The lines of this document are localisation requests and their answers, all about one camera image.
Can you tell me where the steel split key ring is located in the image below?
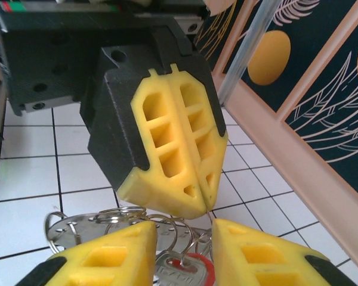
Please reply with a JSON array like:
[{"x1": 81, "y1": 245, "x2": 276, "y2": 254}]
[
  {"x1": 44, "y1": 210, "x2": 78, "y2": 258},
  {"x1": 94, "y1": 206, "x2": 148, "y2": 236},
  {"x1": 178, "y1": 208, "x2": 215, "y2": 268},
  {"x1": 149, "y1": 216, "x2": 195, "y2": 260}
]

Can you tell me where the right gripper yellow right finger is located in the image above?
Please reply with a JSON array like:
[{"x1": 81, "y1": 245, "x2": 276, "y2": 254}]
[{"x1": 211, "y1": 218, "x2": 358, "y2": 286}]

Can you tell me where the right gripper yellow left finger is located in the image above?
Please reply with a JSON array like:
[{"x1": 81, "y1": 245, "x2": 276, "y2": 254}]
[{"x1": 16, "y1": 220, "x2": 159, "y2": 286}]

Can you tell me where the aluminium frame post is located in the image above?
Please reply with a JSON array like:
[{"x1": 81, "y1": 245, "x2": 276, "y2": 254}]
[{"x1": 219, "y1": 0, "x2": 277, "y2": 105}]

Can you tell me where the key with red head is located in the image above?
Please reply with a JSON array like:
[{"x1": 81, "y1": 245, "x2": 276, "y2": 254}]
[{"x1": 155, "y1": 251, "x2": 217, "y2": 286}]

